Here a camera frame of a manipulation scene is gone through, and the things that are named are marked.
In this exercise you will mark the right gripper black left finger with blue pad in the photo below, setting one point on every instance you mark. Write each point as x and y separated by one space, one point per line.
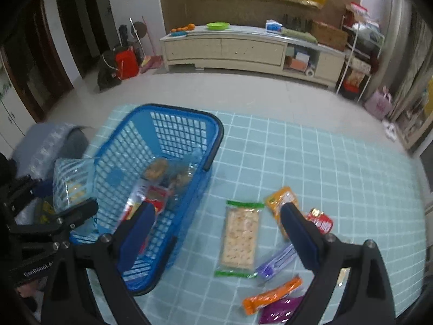
68 297

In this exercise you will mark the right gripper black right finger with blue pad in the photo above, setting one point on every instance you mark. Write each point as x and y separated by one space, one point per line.
367 297

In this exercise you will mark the red orange chip bag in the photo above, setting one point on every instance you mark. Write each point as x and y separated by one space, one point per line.
276 200

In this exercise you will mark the small cracker packet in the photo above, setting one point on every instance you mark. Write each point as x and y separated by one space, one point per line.
343 274

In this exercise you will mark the purple foil snack packet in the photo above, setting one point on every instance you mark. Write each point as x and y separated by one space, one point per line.
280 311

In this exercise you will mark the blue purple wafer stick pack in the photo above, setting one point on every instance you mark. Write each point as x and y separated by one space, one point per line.
273 265

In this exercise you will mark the grey chair with cover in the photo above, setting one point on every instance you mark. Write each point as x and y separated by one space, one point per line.
36 154

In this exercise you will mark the orange snack bar wrapper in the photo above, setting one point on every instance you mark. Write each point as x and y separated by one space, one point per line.
252 304

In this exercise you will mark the light blue grid tablecloth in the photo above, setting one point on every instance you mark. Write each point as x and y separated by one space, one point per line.
368 191

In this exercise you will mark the red clear snack pack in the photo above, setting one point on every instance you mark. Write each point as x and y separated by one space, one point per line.
145 191

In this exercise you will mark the green edged cracker pack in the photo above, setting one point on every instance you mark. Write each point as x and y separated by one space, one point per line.
239 240

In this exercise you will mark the round pastry in wrapper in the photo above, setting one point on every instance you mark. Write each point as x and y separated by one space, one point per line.
156 169

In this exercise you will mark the brown pastry in wrapper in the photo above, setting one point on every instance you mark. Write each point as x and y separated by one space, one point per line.
180 176

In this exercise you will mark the white slippers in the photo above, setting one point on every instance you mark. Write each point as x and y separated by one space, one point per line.
390 130

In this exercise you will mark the blue plastic basket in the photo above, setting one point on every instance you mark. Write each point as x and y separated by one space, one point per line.
138 137

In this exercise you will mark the black bag on floor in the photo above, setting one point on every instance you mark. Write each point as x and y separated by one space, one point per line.
107 71

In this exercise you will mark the pink tote bag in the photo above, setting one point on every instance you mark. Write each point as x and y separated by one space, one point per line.
380 103

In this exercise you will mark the red bag on floor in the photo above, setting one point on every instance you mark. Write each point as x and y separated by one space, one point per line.
127 66

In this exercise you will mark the white metal shelf rack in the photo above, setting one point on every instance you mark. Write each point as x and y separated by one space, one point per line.
362 51

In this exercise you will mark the cardboard box on cabinet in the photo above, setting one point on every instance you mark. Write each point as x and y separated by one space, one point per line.
329 36

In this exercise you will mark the oranges on blue plate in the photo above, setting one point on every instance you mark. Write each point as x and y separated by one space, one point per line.
182 31

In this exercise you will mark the green folded cloth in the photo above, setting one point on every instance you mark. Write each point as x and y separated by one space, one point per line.
299 35

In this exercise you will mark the cream tv cabinet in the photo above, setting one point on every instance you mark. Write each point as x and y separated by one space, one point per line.
256 50

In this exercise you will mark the tissue pack on cabinet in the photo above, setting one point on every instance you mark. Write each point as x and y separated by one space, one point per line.
273 26

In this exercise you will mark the green plate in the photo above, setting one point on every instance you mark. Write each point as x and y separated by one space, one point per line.
218 26

